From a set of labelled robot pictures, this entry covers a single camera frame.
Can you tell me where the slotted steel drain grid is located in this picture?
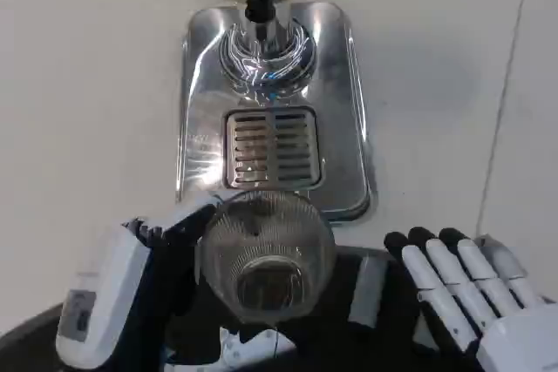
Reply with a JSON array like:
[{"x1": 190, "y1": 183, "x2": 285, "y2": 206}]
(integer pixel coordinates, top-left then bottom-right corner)
[{"x1": 221, "y1": 106, "x2": 320, "y2": 191}]

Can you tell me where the steel drip tray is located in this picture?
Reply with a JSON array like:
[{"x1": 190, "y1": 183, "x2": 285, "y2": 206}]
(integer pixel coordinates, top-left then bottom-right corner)
[{"x1": 175, "y1": 2, "x2": 378, "y2": 227}]

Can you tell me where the black robot torso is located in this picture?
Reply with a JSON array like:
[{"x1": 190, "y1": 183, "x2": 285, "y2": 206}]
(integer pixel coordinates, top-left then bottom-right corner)
[{"x1": 0, "y1": 244, "x2": 483, "y2": 372}]

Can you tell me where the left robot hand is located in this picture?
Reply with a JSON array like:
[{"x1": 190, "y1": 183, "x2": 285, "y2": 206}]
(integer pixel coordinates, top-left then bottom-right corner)
[{"x1": 55, "y1": 203, "x2": 296, "y2": 372}]

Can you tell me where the clear ribbed glass cup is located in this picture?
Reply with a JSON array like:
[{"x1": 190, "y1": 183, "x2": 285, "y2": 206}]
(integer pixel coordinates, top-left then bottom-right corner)
[{"x1": 196, "y1": 189, "x2": 337, "y2": 325}]

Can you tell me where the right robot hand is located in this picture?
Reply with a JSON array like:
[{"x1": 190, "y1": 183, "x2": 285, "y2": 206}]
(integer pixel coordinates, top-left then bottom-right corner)
[{"x1": 383, "y1": 227, "x2": 558, "y2": 372}]

